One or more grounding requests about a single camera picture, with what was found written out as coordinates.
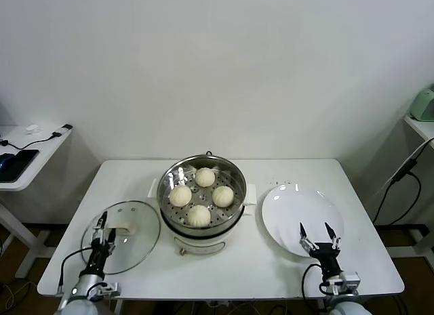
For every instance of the small white plastic object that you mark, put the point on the small white plastic object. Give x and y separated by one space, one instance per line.
33 128

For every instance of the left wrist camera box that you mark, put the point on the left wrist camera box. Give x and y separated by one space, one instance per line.
108 289

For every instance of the stainless steel steamer basket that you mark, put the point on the stainless steel steamer basket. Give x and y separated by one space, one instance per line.
202 196

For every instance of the blue computer mouse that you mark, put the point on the blue computer mouse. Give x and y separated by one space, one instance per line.
5 159

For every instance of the white round plate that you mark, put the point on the white round plate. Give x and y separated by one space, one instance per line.
288 210

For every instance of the black smartphone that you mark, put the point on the black smartphone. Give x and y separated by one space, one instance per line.
20 162

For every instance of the white side table with appliance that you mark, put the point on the white side table with appliance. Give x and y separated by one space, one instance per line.
422 127

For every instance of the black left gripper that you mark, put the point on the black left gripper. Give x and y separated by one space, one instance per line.
98 257

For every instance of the glass pot lid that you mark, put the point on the glass pot lid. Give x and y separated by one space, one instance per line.
142 233

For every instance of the white electric cooker base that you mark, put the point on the white electric cooker base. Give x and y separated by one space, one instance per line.
200 244

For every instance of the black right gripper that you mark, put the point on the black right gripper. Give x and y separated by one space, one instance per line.
327 257

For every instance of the pale green appliance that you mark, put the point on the pale green appliance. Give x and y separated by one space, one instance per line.
424 105

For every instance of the white steamed baozi bun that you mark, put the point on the white steamed baozi bun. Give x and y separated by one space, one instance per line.
199 215
222 196
205 177
180 195

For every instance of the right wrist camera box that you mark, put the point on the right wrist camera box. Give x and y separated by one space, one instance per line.
351 280

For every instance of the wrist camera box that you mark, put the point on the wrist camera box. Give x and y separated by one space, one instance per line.
351 280
108 289

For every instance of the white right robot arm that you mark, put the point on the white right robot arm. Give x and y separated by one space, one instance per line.
349 308

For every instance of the grey usb adapter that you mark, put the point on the grey usb adapter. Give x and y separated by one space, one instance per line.
62 129

